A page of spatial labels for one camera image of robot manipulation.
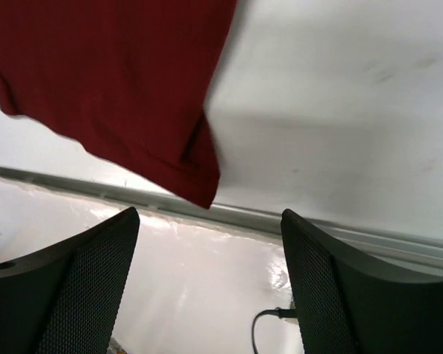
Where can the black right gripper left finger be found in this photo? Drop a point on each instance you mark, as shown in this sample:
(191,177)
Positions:
(65,298)

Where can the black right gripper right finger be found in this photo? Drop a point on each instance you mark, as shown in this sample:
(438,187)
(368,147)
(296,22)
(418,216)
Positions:
(348,301)

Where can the dark red t shirt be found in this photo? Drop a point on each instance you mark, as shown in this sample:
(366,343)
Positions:
(126,79)

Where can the aluminium table rail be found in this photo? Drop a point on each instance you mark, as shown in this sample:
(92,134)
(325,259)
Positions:
(406,248)

